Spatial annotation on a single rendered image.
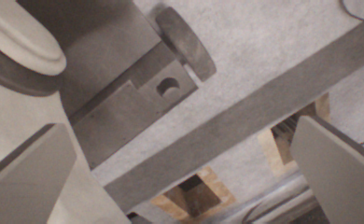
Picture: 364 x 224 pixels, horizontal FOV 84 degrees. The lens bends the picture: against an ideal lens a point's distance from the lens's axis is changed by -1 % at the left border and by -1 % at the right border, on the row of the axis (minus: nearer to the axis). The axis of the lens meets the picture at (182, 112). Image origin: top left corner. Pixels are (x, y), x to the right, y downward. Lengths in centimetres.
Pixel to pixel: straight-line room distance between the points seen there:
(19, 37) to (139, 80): 22
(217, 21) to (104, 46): 36
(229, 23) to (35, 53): 53
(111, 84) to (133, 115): 9
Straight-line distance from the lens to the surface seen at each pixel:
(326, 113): 123
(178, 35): 46
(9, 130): 27
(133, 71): 46
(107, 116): 50
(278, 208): 54
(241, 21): 72
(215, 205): 133
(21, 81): 31
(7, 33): 32
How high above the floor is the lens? 61
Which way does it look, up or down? 53 degrees down
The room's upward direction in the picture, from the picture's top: 154 degrees clockwise
